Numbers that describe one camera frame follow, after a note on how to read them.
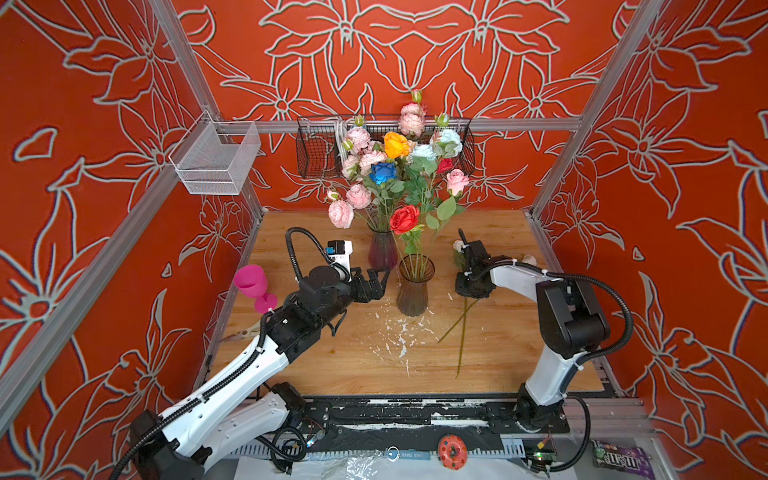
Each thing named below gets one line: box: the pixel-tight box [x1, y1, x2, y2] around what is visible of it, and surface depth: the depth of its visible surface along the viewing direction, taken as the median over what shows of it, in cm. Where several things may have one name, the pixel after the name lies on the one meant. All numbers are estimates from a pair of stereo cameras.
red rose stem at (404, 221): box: [389, 204, 425, 279], surface depth 71 cm
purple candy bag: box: [591, 440, 655, 480], surface depth 68 cm
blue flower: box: [366, 162, 405, 233], surface depth 68 cm
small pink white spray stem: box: [410, 113, 464, 265], surface depth 71 cm
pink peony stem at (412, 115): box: [398, 89, 427, 137], surface depth 81 cm
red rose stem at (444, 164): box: [436, 157, 453, 174], surface depth 76 cm
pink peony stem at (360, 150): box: [342, 114, 376, 181], surface depth 79 cm
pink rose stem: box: [421, 169, 470, 279], surface depth 72 cm
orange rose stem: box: [383, 131, 409, 159], surface depth 73 cm
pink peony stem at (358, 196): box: [327, 150, 388, 230], surface depth 76 cm
